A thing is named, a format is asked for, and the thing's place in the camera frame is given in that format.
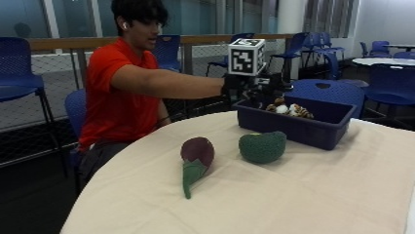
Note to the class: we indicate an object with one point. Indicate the green broccoli soft toy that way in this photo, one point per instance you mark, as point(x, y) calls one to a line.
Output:
point(262, 148)

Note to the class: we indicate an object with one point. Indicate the white round table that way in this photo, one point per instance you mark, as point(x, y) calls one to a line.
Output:
point(382, 61)

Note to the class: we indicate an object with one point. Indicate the dark-edged table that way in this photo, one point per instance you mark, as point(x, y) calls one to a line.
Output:
point(399, 46)

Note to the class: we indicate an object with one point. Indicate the white marker cube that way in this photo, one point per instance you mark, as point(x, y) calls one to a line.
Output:
point(245, 58)

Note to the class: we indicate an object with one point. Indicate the cream tablecloth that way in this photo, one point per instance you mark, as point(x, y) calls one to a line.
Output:
point(281, 195)

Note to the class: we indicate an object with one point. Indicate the white round column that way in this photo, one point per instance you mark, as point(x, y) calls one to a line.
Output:
point(291, 16)

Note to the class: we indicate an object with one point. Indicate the the person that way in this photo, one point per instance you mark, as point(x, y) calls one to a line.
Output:
point(121, 97)

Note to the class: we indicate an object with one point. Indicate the striped tiger soft toy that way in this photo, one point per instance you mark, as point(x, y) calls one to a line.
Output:
point(294, 110)

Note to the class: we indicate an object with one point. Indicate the wooden railing with mesh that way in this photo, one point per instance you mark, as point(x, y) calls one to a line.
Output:
point(64, 43)

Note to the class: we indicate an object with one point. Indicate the blue plastic bin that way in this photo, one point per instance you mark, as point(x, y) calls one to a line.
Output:
point(298, 130)

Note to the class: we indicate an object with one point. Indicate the purple eggplant soft toy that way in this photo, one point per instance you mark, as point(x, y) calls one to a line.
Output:
point(197, 152)

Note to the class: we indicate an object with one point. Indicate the white earbud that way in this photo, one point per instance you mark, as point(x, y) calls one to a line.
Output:
point(124, 25)

